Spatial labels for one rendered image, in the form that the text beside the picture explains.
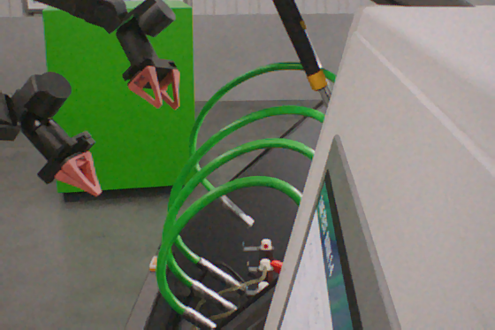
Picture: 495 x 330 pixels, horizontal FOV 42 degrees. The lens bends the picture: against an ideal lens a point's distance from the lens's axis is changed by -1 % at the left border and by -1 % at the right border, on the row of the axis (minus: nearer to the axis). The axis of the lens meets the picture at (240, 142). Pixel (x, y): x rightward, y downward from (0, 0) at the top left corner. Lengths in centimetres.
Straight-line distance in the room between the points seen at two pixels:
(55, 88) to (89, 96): 324
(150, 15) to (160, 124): 310
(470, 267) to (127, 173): 431
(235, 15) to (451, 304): 730
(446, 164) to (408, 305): 6
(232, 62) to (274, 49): 51
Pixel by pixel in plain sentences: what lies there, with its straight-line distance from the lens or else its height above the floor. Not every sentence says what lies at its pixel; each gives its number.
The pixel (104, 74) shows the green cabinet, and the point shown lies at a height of 88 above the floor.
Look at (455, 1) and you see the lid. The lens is 72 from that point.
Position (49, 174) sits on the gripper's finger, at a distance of 118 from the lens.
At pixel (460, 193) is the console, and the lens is 26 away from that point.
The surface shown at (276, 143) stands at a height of 134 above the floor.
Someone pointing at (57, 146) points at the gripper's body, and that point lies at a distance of 116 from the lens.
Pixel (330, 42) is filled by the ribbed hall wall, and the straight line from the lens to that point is 767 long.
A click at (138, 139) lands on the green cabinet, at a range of 444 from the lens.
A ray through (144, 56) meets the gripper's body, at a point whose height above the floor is 141.
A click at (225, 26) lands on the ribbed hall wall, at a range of 752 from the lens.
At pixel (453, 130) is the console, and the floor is 152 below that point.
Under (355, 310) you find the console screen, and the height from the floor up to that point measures 142.
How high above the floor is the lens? 159
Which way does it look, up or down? 16 degrees down
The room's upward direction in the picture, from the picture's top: straight up
